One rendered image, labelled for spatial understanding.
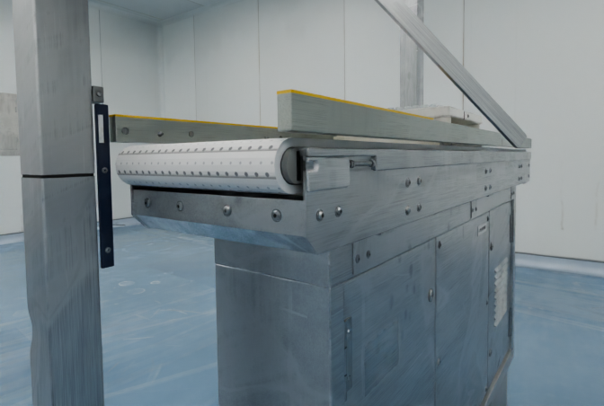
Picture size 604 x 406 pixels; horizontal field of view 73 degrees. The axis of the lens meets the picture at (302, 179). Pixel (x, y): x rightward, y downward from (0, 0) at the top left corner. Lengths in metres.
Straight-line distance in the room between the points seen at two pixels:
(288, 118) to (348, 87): 4.00
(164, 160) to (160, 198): 0.07
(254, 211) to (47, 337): 0.29
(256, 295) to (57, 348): 0.23
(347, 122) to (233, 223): 0.15
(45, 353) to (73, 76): 0.32
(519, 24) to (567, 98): 0.70
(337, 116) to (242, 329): 0.33
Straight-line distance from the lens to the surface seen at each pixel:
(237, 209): 0.42
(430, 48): 0.55
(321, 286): 0.49
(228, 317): 0.61
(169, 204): 0.50
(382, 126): 0.48
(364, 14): 4.41
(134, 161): 0.51
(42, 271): 0.55
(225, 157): 0.39
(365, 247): 0.54
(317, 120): 0.37
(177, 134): 0.59
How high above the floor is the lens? 0.90
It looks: 3 degrees down
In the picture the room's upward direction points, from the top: 1 degrees counter-clockwise
